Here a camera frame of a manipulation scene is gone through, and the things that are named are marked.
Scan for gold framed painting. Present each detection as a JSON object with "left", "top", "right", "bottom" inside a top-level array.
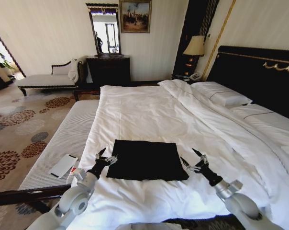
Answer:
[{"left": 119, "top": 0, "right": 153, "bottom": 34}]

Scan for black folded cloth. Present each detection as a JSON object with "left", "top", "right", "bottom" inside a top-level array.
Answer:
[{"left": 106, "top": 139, "right": 190, "bottom": 182}]

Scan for person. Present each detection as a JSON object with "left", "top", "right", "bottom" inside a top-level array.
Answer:
[{"left": 95, "top": 31, "right": 104, "bottom": 54}]

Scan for dark wooden dresser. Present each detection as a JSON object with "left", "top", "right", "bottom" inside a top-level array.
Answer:
[{"left": 86, "top": 55, "right": 132, "bottom": 89}]

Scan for black headboard with gold trim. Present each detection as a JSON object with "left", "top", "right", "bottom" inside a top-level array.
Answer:
[{"left": 206, "top": 45, "right": 289, "bottom": 116}]

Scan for white card with black edge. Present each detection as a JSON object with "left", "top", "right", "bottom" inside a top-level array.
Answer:
[{"left": 48, "top": 154, "right": 79, "bottom": 179}]

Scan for dark wood chaise longue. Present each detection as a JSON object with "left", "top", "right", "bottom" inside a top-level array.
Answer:
[{"left": 17, "top": 58, "right": 88, "bottom": 97}]

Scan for dark framed mirror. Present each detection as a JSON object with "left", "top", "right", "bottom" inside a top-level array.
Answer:
[{"left": 85, "top": 2, "right": 123, "bottom": 58}]

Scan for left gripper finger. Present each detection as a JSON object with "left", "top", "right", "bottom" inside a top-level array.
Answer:
[
  {"left": 105, "top": 154, "right": 119, "bottom": 165},
  {"left": 94, "top": 147, "right": 108, "bottom": 162}
]

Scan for white striped bed bench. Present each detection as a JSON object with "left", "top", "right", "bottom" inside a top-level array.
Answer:
[{"left": 0, "top": 99, "right": 100, "bottom": 207}]

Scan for dark wooden nightstand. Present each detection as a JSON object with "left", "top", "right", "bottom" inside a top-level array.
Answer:
[{"left": 171, "top": 72, "right": 208, "bottom": 84}]

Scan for white towel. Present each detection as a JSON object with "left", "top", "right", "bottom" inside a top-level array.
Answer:
[{"left": 67, "top": 58, "right": 80, "bottom": 84}]

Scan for table lamp with beige shade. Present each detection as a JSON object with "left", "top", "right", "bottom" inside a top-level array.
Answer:
[{"left": 182, "top": 35, "right": 205, "bottom": 78}]

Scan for white pillow with dark stripe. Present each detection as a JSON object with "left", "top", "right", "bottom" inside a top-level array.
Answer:
[
  {"left": 190, "top": 81, "right": 253, "bottom": 107},
  {"left": 230, "top": 103, "right": 289, "bottom": 136}
]

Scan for dark wall panel gold stripes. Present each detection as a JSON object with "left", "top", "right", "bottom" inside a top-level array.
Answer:
[{"left": 172, "top": 0, "right": 223, "bottom": 75}]

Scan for white robot front shell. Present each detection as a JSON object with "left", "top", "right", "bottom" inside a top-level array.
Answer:
[{"left": 116, "top": 222, "right": 172, "bottom": 230}]

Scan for white duvet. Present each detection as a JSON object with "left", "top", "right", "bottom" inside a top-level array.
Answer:
[{"left": 70, "top": 79, "right": 289, "bottom": 226}]

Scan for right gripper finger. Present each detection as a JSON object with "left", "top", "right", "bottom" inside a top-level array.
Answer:
[
  {"left": 179, "top": 156, "right": 200, "bottom": 173},
  {"left": 191, "top": 147, "right": 209, "bottom": 166}
]

